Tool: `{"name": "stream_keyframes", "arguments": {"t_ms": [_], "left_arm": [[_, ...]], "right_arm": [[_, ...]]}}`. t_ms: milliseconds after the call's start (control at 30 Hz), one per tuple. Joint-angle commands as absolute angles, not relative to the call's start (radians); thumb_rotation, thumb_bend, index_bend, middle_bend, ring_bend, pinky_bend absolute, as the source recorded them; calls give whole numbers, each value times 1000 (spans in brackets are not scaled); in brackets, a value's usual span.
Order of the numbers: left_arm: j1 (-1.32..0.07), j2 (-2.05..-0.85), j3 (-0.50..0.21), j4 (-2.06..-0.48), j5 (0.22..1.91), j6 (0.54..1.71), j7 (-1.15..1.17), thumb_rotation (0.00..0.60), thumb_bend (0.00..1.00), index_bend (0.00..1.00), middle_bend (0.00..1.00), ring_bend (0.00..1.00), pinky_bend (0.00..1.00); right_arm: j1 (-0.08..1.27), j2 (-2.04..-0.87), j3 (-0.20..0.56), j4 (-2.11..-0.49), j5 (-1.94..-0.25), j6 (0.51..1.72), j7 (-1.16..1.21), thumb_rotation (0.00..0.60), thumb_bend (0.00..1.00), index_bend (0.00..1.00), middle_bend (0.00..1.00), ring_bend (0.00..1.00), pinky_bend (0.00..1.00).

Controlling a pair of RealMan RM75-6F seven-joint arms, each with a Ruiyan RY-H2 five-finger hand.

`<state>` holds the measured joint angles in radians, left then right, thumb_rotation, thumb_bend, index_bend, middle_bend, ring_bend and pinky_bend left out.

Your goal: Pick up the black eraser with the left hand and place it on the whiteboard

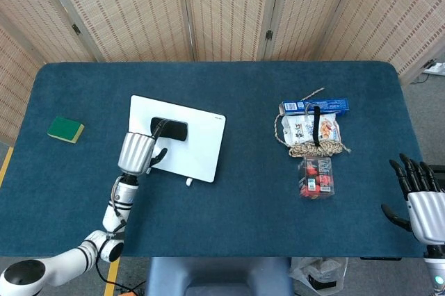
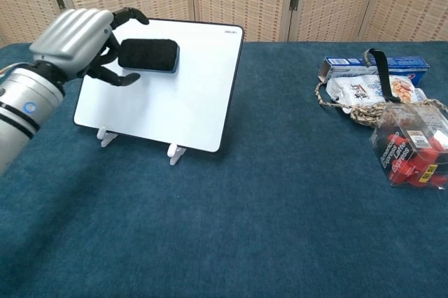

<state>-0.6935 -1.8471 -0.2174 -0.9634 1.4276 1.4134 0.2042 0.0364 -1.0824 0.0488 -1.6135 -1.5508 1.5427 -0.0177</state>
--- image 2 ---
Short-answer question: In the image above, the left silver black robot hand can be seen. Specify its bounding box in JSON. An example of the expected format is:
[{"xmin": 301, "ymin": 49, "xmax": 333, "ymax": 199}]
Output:
[{"xmin": 29, "ymin": 6, "xmax": 151, "ymax": 87}]

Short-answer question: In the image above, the black eraser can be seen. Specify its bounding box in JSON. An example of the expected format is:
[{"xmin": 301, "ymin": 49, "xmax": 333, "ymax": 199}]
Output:
[{"xmin": 118, "ymin": 38, "xmax": 181, "ymax": 75}]

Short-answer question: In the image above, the white board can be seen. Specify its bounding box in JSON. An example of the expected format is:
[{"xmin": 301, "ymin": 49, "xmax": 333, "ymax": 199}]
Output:
[{"xmin": 73, "ymin": 17, "xmax": 245, "ymax": 154}]

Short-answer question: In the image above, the white snack bag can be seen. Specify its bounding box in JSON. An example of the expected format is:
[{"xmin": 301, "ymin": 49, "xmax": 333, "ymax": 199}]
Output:
[{"xmin": 325, "ymin": 74, "xmax": 428, "ymax": 114}]

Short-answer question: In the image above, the blue white cardboard box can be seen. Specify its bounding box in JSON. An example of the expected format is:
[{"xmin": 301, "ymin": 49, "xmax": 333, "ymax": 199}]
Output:
[{"xmin": 317, "ymin": 55, "xmax": 431, "ymax": 84}]

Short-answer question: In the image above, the clear box with red items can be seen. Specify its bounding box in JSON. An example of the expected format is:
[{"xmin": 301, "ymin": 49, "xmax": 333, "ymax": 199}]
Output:
[{"xmin": 370, "ymin": 101, "xmax": 448, "ymax": 190}]

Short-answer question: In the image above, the beige braided rope bundle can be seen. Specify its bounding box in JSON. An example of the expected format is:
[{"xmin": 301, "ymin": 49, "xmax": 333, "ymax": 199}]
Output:
[{"xmin": 314, "ymin": 49, "xmax": 448, "ymax": 128}]

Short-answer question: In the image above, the black strap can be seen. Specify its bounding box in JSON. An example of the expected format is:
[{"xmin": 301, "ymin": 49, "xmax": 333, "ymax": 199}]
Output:
[{"xmin": 367, "ymin": 48, "xmax": 402, "ymax": 104}]

